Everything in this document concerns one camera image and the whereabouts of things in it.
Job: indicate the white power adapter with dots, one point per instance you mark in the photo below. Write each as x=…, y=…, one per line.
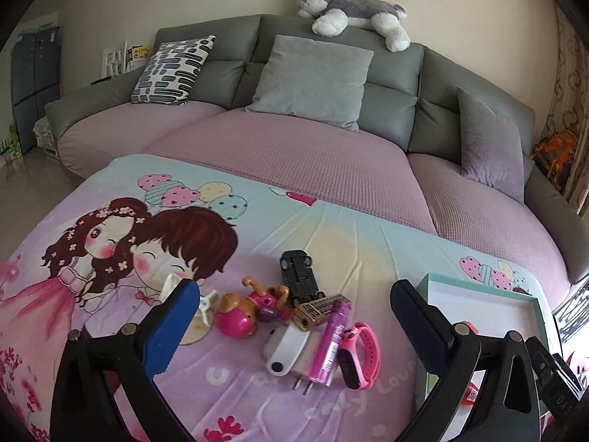
x=287, y=350

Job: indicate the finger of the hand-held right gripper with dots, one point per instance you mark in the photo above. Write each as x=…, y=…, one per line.
x=552, y=363

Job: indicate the pink brown toy pup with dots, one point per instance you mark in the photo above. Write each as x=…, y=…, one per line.
x=239, y=317

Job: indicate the red white glue bottle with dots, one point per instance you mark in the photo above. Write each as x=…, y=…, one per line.
x=473, y=393

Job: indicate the black toy car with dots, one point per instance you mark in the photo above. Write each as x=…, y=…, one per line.
x=299, y=276

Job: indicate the grey sofa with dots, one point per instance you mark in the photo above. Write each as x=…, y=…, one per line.
x=221, y=78

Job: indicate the orange figure decoration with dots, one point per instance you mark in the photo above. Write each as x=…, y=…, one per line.
x=554, y=156

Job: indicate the black white patterned pillow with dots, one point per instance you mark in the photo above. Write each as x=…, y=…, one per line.
x=170, y=69

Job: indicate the pink watch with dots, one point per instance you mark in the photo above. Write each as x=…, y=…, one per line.
x=368, y=345

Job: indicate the yellow book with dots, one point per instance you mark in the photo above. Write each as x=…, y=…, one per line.
x=140, y=53

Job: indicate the purple grey pillow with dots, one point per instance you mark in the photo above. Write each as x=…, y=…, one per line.
x=490, y=147

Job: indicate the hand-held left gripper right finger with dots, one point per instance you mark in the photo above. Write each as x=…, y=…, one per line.
x=416, y=327

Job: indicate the lilac sofa seat cover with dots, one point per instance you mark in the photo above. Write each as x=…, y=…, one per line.
x=299, y=161

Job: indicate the blue grey cabinet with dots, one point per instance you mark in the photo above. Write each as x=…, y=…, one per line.
x=34, y=87

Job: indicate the black metal rack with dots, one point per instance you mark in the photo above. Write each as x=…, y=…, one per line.
x=573, y=317

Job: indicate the purple lighter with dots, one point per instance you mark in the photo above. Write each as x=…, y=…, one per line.
x=329, y=350

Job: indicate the printed cartoon blanket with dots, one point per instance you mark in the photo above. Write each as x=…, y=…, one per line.
x=276, y=230

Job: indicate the gold patterned lighter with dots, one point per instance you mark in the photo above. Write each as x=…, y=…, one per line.
x=317, y=311

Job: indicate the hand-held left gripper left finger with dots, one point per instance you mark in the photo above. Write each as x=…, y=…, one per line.
x=168, y=327

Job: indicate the grey white plush dog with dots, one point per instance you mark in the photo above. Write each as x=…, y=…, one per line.
x=349, y=9

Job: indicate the green and white box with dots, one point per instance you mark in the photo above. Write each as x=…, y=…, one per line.
x=10, y=145

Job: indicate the teal cardboard box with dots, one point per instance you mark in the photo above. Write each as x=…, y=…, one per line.
x=483, y=304

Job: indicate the white rack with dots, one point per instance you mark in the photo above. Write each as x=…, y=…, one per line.
x=115, y=60

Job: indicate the beige patterned curtain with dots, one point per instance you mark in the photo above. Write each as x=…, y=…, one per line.
x=570, y=101

